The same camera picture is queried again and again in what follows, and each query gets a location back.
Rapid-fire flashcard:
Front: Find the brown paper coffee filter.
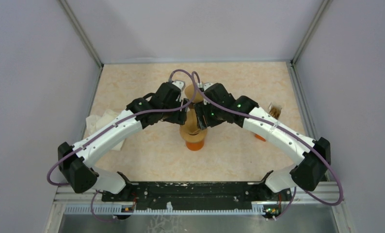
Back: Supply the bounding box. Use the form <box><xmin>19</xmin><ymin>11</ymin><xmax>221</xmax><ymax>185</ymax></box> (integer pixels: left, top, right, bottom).
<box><xmin>184</xmin><ymin>84</ymin><xmax>205</xmax><ymax>104</ymax></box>

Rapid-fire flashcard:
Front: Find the orange glass flask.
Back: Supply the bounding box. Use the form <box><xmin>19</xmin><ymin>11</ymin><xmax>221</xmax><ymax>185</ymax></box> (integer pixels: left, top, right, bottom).
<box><xmin>185</xmin><ymin>140</ymin><xmax>205</xmax><ymax>151</ymax></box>

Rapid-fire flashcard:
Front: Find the coffee filter box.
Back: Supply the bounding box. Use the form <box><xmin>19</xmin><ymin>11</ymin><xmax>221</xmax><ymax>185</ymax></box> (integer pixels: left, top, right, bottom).
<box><xmin>254</xmin><ymin>102</ymin><xmax>282</xmax><ymax>142</ymax></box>

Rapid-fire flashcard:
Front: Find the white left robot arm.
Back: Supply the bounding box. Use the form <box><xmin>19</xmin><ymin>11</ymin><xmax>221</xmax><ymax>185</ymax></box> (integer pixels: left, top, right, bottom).
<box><xmin>58</xmin><ymin>80</ymin><xmax>188</xmax><ymax>201</ymax></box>

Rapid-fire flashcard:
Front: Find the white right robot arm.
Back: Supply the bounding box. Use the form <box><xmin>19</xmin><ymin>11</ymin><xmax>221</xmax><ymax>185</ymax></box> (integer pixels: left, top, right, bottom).
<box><xmin>195</xmin><ymin>83</ymin><xmax>331</xmax><ymax>200</ymax></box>

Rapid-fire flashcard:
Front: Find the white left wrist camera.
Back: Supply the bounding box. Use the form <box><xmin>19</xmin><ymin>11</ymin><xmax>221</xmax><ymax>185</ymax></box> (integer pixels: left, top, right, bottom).
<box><xmin>172</xmin><ymin>80</ymin><xmax>186</xmax><ymax>92</ymax></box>

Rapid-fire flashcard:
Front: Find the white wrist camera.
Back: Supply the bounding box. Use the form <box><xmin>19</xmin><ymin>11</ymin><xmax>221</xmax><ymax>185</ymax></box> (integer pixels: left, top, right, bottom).
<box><xmin>197</xmin><ymin>83</ymin><xmax>214</xmax><ymax>98</ymax></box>
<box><xmin>172</xmin><ymin>80</ymin><xmax>186</xmax><ymax>92</ymax></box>

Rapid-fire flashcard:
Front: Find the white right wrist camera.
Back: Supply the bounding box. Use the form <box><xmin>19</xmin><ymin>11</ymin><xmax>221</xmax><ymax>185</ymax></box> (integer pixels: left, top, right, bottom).
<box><xmin>197</xmin><ymin>83</ymin><xmax>214</xmax><ymax>98</ymax></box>

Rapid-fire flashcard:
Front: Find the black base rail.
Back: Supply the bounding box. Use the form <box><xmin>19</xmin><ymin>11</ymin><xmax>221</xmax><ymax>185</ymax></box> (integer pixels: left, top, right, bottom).
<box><xmin>54</xmin><ymin>181</ymin><xmax>309</xmax><ymax>216</ymax></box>

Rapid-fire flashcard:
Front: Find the left aluminium frame post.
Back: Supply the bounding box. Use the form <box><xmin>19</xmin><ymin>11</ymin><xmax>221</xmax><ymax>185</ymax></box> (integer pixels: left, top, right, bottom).
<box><xmin>57</xmin><ymin>0</ymin><xmax>104</xmax><ymax>69</ymax></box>

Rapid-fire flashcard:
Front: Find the aluminium corner frame post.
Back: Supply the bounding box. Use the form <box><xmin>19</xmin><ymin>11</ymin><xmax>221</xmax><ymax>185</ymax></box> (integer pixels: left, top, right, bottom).
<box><xmin>291</xmin><ymin>0</ymin><xmax>333</xmax><ymax>67</ymax></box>

